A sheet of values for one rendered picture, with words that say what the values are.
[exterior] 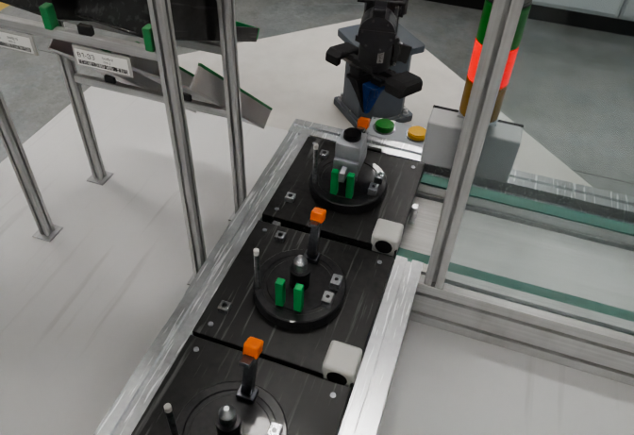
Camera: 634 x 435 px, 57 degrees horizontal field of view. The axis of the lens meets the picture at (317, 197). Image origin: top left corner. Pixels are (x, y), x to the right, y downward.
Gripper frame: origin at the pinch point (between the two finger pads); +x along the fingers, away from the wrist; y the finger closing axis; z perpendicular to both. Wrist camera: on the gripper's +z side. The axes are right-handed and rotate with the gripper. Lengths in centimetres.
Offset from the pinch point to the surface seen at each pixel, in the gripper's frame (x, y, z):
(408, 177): 13.2, -10.6, 2.5
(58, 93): 98, 217, 20
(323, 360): 18.3, -28.4, -35.6
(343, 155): 5.1, -6.3, -11.7
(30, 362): 31, 6, -64
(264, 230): 15.9, -3.9, -26.5
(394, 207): 14.3, -14.2, -5.4
